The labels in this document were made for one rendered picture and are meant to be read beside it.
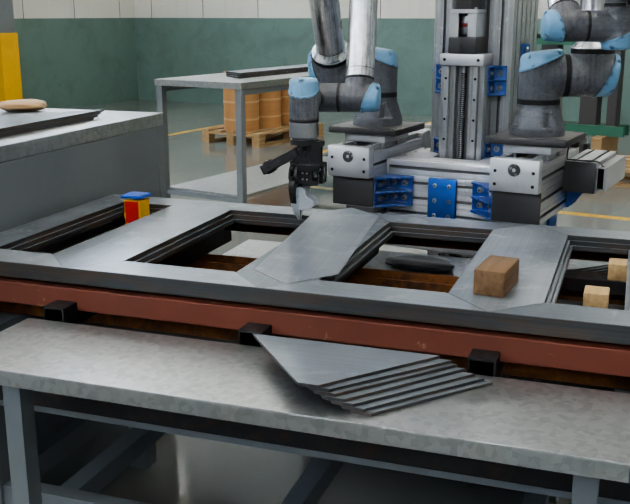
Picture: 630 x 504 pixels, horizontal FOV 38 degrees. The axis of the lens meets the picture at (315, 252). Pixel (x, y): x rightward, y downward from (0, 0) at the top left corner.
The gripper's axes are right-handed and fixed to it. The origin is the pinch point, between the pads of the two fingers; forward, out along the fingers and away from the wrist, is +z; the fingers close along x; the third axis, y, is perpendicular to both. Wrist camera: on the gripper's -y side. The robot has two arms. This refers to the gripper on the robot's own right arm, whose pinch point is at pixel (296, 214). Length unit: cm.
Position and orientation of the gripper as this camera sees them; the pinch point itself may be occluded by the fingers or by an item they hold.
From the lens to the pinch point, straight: 239.8
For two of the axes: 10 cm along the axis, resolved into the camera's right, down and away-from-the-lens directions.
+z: 0.0, 9.7, 2.5
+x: 3.3, -2.4, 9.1
